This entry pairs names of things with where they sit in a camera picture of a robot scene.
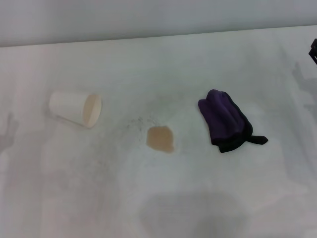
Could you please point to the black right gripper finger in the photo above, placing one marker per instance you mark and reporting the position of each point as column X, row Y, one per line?
column 314, row 50

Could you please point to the white paper cup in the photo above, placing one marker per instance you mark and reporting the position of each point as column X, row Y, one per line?
column 70, row 106

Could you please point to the purple rag with black edge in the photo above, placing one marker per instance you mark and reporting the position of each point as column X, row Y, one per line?
column 223, row 116

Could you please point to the brown water stain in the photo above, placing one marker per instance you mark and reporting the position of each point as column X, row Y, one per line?
column 159, row 138

